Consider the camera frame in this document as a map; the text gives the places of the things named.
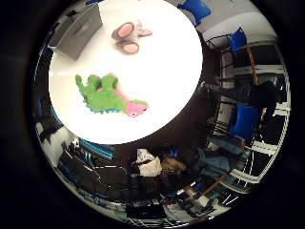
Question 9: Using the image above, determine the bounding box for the green plush dinosaur toy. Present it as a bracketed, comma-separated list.
[74, 73, 150, 118]

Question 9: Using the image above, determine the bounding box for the grey pink plush bunny toy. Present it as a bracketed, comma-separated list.
[111, 19, 153, 55]

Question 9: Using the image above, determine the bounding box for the grey fabric container box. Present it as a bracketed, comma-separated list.
[47, 4, 104, 61]

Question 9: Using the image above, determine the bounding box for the seated person in white shirt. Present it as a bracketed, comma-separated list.
[132, 147, 189, 179]

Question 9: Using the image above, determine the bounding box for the person in blue denim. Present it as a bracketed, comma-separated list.
[196, 136, 246, 179]

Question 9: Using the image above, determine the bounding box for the blue chair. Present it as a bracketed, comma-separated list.
[228, 27, 249, 55]
[230, 101, 261, 141]
[176, 0, 213, 26]

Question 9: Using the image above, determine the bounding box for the black laptop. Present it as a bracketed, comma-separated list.
[127, 203, 166, 220]

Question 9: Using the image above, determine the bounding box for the person in dark clothes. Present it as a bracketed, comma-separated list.
[218, 80, 277, 109]

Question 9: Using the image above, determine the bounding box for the teal striped rail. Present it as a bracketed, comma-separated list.
[79, 137, 115, 160]

